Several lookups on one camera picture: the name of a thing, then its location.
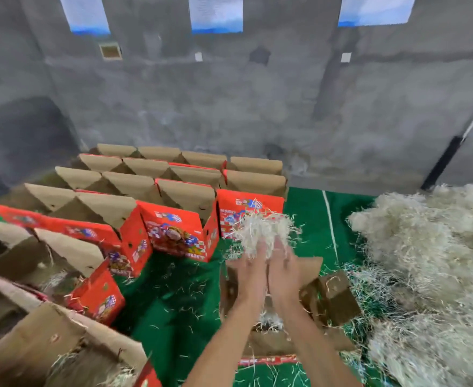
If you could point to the white pole with black grip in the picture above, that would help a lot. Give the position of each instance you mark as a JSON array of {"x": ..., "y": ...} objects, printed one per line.
[{"x": 442, "y": 161}]

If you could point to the pile of shredded paper filler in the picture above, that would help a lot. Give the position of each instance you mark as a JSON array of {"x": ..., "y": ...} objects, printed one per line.
[{"x": 438, "y": 254}]

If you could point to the yellow framed wall plate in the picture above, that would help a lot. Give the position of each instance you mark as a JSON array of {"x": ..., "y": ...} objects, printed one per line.
[{"x": 111, "y": 50}]

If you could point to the person's right hand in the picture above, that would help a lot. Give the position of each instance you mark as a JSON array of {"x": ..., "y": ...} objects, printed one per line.
[{"x": 286, "y": 278}]

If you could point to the person's right forearm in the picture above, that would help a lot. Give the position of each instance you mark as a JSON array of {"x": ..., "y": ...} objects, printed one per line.
[{"x": 321, "y": 354}]

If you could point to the white and blue wall poster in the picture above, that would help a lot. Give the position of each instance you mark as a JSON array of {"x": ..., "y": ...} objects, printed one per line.
[
  {"x": 215, "y": 12},
  {"x": 83, "y": 13},
  {"x": 377, "y": 8}
]

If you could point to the person's left forearm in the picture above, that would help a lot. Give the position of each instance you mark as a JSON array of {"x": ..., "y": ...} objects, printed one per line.
[{"x": 220, "y": 350}]

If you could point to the group of red fruit boxes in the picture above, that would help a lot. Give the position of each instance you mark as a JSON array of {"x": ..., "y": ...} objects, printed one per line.
[{"x": 124, "y": 185}]

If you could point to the person's left hand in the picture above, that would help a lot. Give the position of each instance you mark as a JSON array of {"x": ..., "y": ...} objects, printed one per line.
[{"x": 251, "y": 282}]

